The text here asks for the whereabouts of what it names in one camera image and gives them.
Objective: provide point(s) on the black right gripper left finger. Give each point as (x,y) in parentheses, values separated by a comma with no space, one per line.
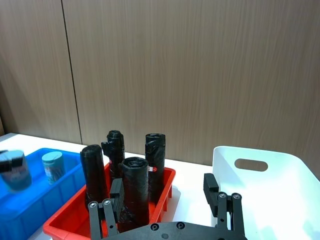
(118,197)

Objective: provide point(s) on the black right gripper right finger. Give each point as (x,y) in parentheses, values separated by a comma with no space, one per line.
(211,192)

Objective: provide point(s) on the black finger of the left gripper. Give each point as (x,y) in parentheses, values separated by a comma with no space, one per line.
(17,161)

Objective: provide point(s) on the black garbage bag roll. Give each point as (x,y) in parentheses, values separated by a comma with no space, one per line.
(93,172)
(135,190)
(115,150)

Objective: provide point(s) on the blue plastic bin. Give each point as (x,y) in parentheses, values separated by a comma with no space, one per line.
(30,210)

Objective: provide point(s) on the red plastic bin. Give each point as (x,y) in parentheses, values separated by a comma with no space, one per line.
(70,220)

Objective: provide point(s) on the black roll with red label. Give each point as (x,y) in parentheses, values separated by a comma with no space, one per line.
(155,155)

